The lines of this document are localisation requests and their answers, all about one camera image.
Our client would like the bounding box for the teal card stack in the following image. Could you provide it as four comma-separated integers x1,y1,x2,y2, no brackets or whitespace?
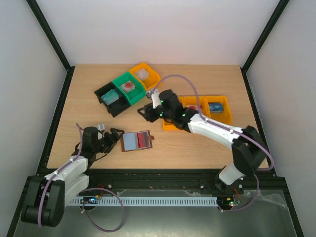
101,89,119,105

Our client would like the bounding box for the black frame post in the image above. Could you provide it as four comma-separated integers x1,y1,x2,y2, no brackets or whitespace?
26,0,72,71
241,0,291,71

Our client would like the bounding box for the yellow bin far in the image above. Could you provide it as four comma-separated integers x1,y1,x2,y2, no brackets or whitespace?
207,95,233,125

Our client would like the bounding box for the black frame post right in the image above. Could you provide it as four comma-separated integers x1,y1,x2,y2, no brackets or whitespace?
241,0,291,71

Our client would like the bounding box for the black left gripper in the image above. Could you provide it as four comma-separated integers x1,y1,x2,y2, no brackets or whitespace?
94,128,122,154

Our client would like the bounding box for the brown leather card holder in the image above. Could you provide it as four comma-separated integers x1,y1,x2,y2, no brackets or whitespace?
120,130,155,152

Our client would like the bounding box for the blue card stack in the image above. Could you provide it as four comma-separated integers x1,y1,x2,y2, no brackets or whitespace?
208,102,224,114

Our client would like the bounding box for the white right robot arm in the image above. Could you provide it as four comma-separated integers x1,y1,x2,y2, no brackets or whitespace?
137,89,269,194

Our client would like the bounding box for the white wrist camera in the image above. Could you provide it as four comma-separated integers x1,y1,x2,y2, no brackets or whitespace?
96,123,105,134
146,89,161,109

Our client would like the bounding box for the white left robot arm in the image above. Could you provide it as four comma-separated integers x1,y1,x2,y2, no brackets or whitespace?
20,124,124,227

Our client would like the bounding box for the yellow bin middle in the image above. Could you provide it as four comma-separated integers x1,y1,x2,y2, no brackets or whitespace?
178,96,211,118

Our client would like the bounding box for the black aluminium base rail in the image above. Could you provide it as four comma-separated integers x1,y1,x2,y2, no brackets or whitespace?
83,169,250,192

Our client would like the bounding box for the black frame post left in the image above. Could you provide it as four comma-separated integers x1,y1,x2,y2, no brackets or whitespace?
26,0,72,71

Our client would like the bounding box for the yellow bin left group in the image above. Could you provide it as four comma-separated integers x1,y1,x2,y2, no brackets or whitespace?
129,62,160,91

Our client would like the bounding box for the black bin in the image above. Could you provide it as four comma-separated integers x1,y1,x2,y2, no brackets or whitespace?
94,82,131,118

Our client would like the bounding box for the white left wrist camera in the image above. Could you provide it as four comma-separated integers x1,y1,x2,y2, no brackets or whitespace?
96,123,105,134

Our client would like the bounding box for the green bin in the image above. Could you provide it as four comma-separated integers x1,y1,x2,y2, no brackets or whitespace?
113,72,146,105

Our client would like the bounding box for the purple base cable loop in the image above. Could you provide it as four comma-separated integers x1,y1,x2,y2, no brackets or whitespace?
80,188,124,233

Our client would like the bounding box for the yellow bin near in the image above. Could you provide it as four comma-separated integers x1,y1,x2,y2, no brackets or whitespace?
162,120,179,131

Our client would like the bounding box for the white slotted cable duct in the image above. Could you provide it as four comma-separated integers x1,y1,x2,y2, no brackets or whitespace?
68,197,218,207

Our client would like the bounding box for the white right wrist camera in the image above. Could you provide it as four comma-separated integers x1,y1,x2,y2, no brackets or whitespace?
146,89,161,109

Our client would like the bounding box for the red white card stack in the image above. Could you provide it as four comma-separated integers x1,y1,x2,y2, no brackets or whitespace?
120,80,135,93

